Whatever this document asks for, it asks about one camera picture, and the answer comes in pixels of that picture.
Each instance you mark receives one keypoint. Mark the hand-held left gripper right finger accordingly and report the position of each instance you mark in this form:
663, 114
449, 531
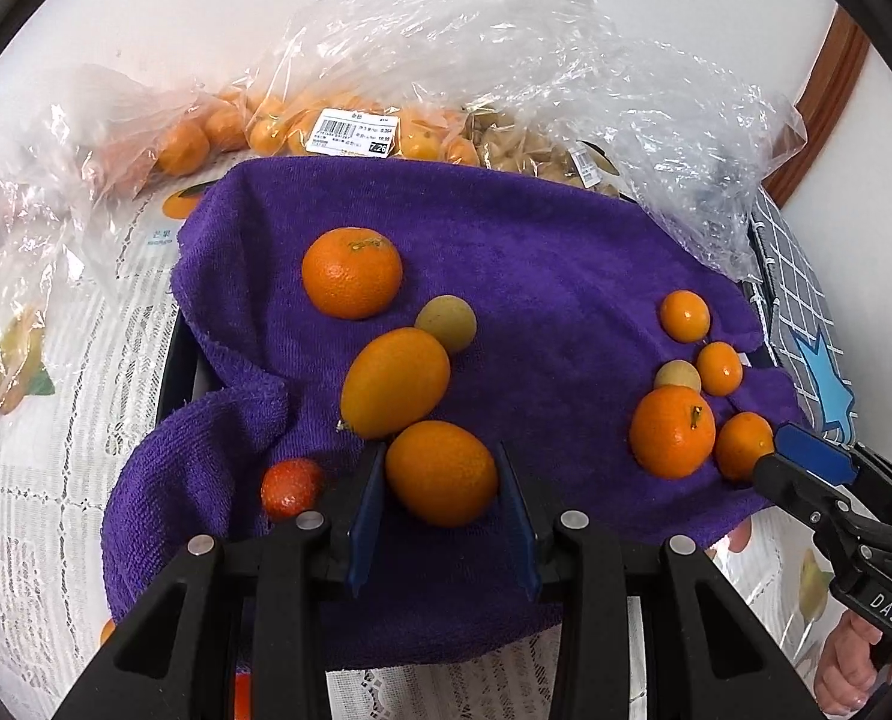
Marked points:
519, 525

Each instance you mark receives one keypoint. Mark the small red mandarin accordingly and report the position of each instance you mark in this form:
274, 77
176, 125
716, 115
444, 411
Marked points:
292, 487

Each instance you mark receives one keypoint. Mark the crumpled clear plastic bag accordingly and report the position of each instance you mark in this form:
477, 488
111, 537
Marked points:
33, 240

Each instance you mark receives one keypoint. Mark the yellow-green longan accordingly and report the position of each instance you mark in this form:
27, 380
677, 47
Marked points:
450, 319

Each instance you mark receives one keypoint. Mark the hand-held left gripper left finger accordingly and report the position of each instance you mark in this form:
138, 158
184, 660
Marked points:
362, 517

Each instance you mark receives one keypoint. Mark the purple terry towel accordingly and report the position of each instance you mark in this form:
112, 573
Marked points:
551, 240

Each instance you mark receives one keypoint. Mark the grey checkered notebook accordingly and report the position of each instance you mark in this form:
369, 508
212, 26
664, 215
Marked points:
791, 270

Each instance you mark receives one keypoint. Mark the person's right hand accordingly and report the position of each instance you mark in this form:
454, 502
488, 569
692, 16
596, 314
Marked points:
847, 667

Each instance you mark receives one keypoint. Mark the oval orange citrus with stem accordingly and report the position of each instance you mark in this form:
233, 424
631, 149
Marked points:
393, 382

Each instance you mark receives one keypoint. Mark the clear bag of kumquats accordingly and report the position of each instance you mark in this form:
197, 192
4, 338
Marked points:
416, 131

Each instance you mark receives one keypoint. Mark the brown wooden door frame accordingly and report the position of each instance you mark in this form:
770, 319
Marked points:
829, 105

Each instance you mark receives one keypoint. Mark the medium mandarin with stem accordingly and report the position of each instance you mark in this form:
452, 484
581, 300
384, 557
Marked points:
672, 431

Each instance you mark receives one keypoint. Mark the small orange kumquat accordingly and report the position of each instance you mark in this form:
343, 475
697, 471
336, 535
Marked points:
720, 369
684, 315
742, 442

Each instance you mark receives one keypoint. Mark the large round mandarin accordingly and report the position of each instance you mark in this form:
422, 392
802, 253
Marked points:
351, 272

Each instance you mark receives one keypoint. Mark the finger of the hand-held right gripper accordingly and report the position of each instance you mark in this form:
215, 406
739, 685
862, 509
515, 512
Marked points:
817, 454
799, 491

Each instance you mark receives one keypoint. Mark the clear bag of longans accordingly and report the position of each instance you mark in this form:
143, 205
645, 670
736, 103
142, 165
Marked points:
536, 154

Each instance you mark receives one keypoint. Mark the tan longan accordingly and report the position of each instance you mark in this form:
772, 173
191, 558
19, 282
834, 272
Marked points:
675, 375

